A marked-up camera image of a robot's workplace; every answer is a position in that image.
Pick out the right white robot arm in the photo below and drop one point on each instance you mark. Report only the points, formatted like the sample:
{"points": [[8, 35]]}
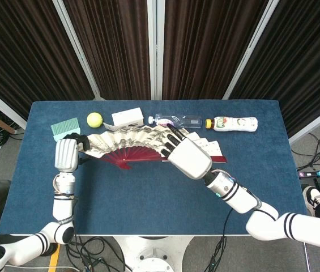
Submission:
{"points": [[239, 198]]}

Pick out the white cardboard carton box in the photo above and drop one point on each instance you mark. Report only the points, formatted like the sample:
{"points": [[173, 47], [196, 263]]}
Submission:
{"points": [[127, 116]]}

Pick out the yellow floor tape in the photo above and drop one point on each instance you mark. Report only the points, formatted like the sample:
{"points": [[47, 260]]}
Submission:
{"points": [[54, 259]]}

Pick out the yellow tennis ball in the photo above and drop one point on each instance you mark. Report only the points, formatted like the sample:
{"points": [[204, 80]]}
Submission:
{"points": [[94, 119]]}

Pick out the blue table mat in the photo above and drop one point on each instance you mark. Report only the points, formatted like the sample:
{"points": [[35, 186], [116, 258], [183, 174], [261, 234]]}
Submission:
{"points": [[148, 204]]}

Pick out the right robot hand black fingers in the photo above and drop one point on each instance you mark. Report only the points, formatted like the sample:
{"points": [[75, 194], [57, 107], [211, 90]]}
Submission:
{"points": [[189, 158]]}

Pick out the white and black sneaker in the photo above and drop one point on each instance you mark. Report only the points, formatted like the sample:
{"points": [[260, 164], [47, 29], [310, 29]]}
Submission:
{"points": [[311, 198]]}

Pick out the mint green hand brush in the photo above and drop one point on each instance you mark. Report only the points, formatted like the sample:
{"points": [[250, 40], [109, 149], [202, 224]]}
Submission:
{"points": [[63, 127]]}

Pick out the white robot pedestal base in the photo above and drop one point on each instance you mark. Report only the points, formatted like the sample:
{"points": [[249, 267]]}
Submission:
{"points": [[152, 255]]}

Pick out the brown curtain divider panel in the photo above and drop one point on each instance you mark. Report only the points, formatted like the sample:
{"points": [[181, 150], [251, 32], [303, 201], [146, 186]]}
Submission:
{"points": [[21, 51], [298, 62], [205, 45], [111, 45]]}

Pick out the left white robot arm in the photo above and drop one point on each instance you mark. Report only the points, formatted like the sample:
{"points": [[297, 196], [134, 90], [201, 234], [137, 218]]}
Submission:
{"points": [[62, 207]]}

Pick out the white drink bottle yellow cap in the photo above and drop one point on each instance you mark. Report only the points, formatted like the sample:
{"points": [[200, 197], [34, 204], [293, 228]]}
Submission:
{"points": [[233, 124]]}

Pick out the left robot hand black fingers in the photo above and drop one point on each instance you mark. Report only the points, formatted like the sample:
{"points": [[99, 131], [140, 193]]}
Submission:
{"points": [[66, 154]]}

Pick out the clear plastic water bottle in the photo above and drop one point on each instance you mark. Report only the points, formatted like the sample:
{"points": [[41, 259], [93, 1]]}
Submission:
{"points": [[189, 122]]}

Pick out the painted paper fan red ribs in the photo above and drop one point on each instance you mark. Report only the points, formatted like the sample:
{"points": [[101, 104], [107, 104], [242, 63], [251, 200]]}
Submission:
{"points": [[125, 139]]}

